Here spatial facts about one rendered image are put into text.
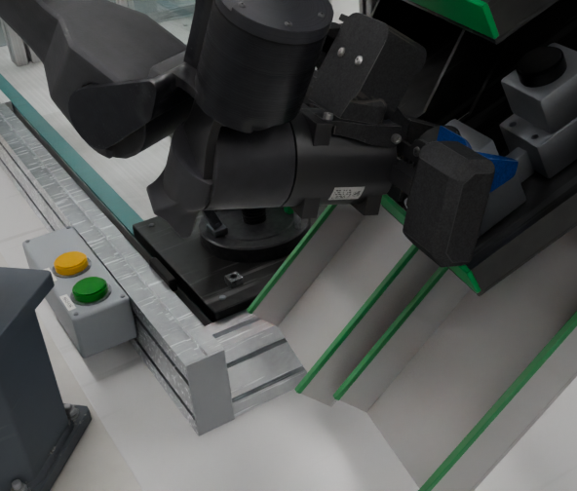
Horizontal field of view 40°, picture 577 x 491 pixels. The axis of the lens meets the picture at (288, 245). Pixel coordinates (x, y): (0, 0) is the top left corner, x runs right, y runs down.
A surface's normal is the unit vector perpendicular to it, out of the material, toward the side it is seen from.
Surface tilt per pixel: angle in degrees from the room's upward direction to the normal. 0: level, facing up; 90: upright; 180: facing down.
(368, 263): 45
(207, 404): 90
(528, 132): 25
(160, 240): 0
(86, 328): 90
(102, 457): 0
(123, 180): 0
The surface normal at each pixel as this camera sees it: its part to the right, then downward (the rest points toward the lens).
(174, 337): -0.07, -0.84
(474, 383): -0.71, -0.42
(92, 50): 0.33, -0.63
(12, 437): 0.54, 0.41
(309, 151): 0.42, -0.05
